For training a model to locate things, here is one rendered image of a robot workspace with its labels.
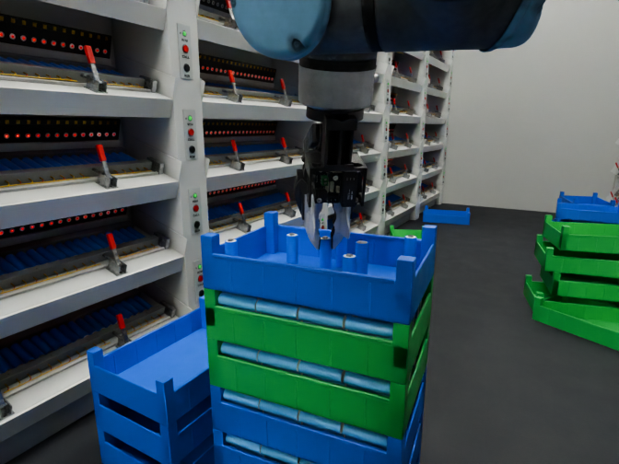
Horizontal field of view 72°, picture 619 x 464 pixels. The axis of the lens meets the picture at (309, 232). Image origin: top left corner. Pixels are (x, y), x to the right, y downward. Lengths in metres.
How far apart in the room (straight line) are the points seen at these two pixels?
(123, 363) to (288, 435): 0.40
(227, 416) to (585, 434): 0.76
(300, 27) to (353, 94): 0.16
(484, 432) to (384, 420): 0.48
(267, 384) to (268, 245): 0.25
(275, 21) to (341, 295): 0.32
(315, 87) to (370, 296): 0.25
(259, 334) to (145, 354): 0.40
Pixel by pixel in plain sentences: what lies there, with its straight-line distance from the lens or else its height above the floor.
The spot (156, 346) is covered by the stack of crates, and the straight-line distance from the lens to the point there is 0.98.
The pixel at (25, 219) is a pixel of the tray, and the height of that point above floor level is 0.47.
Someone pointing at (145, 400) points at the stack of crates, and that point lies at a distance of 0.80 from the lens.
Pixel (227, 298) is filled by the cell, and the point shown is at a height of 0.39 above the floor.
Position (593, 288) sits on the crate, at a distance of 1.67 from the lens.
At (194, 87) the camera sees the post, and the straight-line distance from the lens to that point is 1.16.
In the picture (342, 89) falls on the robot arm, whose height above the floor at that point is 0.67.
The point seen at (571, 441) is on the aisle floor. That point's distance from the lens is 1.11.
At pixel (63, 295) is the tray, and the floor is 0.31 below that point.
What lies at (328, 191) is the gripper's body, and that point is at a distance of 0.54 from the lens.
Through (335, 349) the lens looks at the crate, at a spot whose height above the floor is 0.35.
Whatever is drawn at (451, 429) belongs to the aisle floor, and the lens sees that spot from 1.05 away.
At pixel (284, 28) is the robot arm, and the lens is 0.37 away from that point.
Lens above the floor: 0.63
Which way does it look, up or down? 14 degrees down
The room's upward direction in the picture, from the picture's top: straight up
